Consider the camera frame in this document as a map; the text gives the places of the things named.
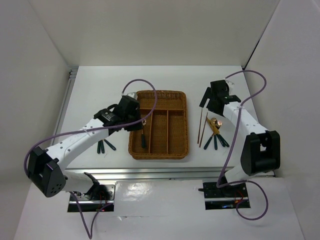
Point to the gold knife left pile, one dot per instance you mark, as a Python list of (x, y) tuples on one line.
[(110, 145)]

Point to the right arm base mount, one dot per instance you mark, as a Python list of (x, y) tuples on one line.
[(226, 197)]

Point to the gold spoon right pile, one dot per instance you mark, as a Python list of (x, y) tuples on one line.
[(215, 130)]

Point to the brown wicker cutlery tray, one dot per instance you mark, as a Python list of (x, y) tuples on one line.
[(166, 130)]

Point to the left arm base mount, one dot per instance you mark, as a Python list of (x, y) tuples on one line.
[(101, 198)]

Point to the left copper chopstick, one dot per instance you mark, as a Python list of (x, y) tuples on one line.
[(199, 127)]

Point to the gold knife green handle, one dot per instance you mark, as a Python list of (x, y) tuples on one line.
[(211, 137)]

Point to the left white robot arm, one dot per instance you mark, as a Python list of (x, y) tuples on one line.
[(47, 167)]

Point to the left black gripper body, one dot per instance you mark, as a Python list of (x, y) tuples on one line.
[(135, 116)]

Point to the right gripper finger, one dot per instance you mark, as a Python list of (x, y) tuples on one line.
[(213, 106), (206, 96)]

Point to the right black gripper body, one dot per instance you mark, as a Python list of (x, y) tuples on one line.
[(212, 96)]

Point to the copper chopstick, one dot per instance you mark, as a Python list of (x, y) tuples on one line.
[(199, 127), (203, 130)]

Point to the right copper chopstick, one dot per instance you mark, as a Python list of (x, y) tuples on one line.
[(203, 130)]

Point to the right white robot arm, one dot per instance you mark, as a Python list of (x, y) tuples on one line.
[(261, 151)]

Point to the aluminium table front rail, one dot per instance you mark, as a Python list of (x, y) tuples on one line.
[(150, 174)]

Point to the aluminium left side rail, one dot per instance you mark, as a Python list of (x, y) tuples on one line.
[(66, 98)]

